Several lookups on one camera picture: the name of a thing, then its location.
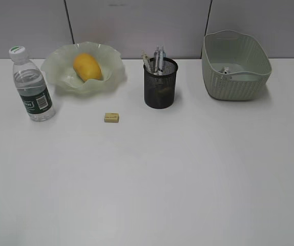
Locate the yellow eraser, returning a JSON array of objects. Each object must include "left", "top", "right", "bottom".
[{"left": 104, "top": 113, "right": 119, "bottom": 123}]

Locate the cream white pen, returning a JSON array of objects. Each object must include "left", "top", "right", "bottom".
[{"left": 141, "top": 51, "right": 154, "bottom": 74}]

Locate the grey white pen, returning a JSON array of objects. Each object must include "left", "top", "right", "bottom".
[{"left": 153, "top": 46, "right": 160, "bottom": 75}]

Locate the blue grey pen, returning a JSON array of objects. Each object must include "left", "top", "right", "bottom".
[{"left": 158, "top": 46, "right": 164, "bottom": 75}]

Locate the yellow mango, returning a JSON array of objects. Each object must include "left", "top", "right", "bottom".
[{"left": 73, "top": 53, "right": 102, "bottom": 82}]

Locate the white waste paper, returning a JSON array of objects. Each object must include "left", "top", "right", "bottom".
[{"left": 220, "top": 67, "right": 230, "bottom": 74}]

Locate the clear water bottle green label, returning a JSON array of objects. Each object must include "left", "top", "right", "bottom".
[{"left": 9, "top": 46, "right": 55, "bottom": 122}]

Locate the black mesh pen holder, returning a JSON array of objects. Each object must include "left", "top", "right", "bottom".
[{"left": 143, "top": 57, "right": 178, "bottom": 109}]

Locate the pale green wavy plate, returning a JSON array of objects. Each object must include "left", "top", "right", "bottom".
[{"left": 41, "top": 42, "right": 126, "bottom": 97}]

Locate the green plastic woven basket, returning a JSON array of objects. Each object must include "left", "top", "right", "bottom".
[{"left": 202, "top": 30, "right": 272, "bottom": 101}]

